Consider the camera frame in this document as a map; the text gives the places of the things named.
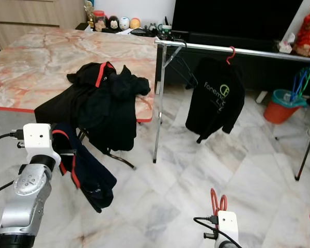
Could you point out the black shirt green logo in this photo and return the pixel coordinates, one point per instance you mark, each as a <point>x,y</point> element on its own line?
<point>219,95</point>

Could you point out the glass jar red lid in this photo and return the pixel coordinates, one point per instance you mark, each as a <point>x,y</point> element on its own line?
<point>99,19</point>

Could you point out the black television console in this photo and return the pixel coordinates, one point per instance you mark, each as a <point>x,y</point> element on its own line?
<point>263,70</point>

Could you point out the navy blue knit garment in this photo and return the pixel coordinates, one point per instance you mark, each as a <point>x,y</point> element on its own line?
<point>90,178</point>

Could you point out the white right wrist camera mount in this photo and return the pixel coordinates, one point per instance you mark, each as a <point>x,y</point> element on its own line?
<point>227,227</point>

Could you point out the orange bin green liner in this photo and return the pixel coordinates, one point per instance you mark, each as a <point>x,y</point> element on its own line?
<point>281,106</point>

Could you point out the orange round doll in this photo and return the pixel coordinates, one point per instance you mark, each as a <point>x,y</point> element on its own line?
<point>135,23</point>

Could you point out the white tissue pack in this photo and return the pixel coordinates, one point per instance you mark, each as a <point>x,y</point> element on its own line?
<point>285,44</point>

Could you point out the blue plastic hanger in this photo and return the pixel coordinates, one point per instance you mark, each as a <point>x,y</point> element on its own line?
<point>299,82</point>

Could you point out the black white round doll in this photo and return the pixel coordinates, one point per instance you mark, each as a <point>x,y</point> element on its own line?
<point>113,22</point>

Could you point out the red laughing Buddha statue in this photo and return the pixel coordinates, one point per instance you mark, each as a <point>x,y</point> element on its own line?
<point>309,31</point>

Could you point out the black flat screen television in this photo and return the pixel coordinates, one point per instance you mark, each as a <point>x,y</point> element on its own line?
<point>227,15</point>

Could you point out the green plastic hanger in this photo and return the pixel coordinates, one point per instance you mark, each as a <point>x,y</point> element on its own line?
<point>308,77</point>

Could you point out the light wooden cabinet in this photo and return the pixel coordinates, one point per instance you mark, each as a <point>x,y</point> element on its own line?
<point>31,15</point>

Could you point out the pink marble folding table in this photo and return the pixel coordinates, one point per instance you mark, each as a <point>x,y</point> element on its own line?
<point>41,64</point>

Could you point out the black sweater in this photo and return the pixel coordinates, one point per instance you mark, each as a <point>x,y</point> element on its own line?
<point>116,113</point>

